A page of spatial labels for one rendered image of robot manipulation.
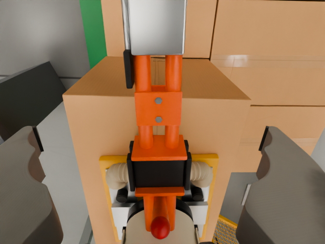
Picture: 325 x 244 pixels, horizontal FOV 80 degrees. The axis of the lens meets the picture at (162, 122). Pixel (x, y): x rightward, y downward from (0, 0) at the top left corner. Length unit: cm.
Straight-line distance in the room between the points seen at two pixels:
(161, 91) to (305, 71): 82
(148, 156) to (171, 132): 5
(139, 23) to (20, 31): 136
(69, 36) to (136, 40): 121
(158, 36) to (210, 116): 26
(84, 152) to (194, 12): 59
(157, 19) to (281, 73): 77
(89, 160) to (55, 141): 130
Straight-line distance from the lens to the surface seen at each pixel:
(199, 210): 57
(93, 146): 50
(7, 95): 115
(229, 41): 83
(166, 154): 29
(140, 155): 29
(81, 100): 44
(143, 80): 25
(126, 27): 25
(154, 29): 24
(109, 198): 58
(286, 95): 101
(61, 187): 216
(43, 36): 150
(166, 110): 26
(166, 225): 24
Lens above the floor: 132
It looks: 61 degrees down
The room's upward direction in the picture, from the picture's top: 177 degrees clockwise
